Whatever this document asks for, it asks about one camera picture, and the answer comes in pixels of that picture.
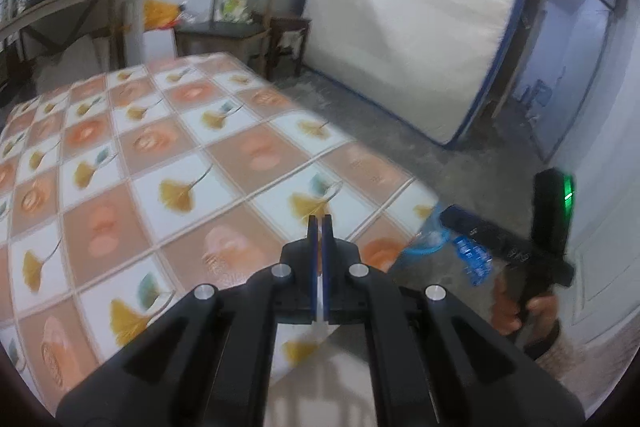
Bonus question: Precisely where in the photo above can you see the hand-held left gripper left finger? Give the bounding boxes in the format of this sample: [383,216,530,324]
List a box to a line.
[56,214,321,427]

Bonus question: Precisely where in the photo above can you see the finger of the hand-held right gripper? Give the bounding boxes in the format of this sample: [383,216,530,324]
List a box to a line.
[440,204,495,250]

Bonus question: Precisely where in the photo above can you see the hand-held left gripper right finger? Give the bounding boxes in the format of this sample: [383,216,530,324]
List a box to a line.
[321,213,586,427]

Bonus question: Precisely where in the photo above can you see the blue plastic mesh basket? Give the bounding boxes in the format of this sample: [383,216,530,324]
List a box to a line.
[395,202,458,265]

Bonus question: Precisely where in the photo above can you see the person's right forearm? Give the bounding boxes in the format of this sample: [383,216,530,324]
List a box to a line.
[532,334,601,403]

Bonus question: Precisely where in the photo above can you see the person's right hand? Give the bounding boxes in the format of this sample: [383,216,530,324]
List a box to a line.
[490,279,560,343]

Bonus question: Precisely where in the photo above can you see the blue candy wrapper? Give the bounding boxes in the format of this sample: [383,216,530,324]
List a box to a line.
[452,234,493,288]

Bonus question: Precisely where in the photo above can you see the black wristband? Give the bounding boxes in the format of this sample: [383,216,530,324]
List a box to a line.
[522,322,562,360]

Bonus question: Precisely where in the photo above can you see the grey glazed door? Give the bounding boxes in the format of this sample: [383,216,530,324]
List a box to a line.
[530,0,638,162]

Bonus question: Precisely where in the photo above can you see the floral checked tablecloth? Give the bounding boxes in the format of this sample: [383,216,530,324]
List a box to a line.
[0,52,441,418]

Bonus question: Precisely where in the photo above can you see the white mattress with blue edge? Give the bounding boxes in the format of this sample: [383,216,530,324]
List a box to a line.
[300,0,543,150]

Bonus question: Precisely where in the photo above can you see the dark wooden stool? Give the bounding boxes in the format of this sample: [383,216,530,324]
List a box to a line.
[269,14,312,80]

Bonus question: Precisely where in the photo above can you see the wooden armchair with dark seat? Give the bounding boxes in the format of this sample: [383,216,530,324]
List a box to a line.
[175,0,281,78]

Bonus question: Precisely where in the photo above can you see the green white packets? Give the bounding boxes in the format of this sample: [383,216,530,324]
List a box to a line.
[219,0,253,25]

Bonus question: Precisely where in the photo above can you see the orange plastic bag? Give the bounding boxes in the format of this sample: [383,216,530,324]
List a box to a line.
[144,0,188,32]

